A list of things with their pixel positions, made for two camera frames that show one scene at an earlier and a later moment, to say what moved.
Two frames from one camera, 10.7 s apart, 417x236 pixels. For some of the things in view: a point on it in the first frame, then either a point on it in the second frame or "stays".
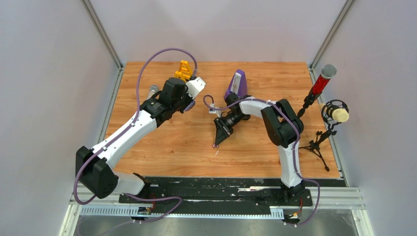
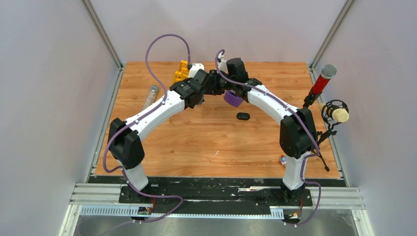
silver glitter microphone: (153, 90) stays
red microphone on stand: (328, 71) stays
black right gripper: (223, 132) → (213, 89)
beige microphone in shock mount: (332, 111) stays
